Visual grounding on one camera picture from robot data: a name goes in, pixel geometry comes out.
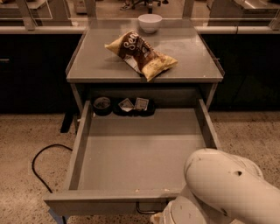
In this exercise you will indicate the white bowl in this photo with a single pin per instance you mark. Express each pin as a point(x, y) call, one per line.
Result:
point(150, 23)

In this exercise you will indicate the black tape roll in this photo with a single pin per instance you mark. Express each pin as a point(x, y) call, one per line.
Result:
point(102, 106)

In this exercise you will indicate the grey counter rail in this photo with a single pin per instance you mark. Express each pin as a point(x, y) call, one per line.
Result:
point(81, 29)

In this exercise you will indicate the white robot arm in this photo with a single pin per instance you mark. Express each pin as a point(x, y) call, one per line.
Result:
point(221, 187)

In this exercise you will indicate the black top drawer handle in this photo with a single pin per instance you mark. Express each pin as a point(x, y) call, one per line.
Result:
point(146, 208)

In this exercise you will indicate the grey metal cabinet table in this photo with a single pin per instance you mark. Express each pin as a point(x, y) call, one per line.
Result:
point(93, 63)

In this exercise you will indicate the grey top drawer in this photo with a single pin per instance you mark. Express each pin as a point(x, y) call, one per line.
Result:
point(119, 161)

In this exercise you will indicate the brown yellow chip bag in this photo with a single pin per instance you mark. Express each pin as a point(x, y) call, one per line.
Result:
point(135, 51)

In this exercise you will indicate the black tray with cards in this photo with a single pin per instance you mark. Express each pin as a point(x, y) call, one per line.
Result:
point(134, 107)

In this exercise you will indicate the blue tape floor marker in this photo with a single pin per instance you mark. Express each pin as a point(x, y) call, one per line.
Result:
point(57, 218)

